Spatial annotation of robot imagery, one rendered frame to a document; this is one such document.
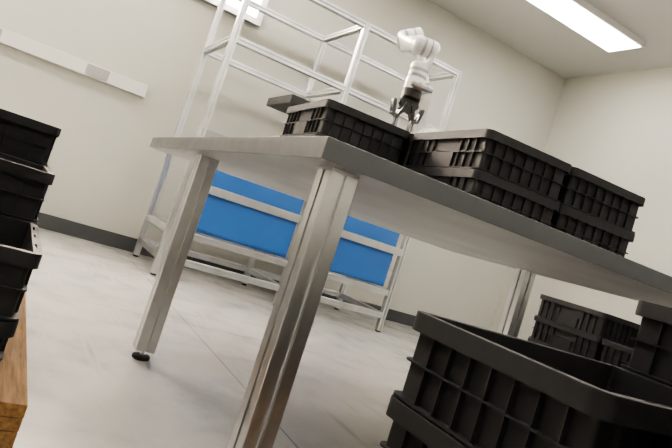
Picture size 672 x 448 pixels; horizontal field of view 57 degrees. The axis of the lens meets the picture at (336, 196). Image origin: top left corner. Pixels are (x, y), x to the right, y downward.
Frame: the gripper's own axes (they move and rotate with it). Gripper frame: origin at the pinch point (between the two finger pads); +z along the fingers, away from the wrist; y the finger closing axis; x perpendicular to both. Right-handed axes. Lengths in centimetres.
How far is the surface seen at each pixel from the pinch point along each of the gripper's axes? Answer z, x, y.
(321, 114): 11.7, 25.6, 40.7
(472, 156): 15, 66, 12
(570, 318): 50, -15, -121
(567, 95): -155, -275, -309
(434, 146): 11.9, 45.3, 11.2
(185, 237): 60, 7, 65
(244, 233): 61, -181, -9
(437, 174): 21, 53, 12
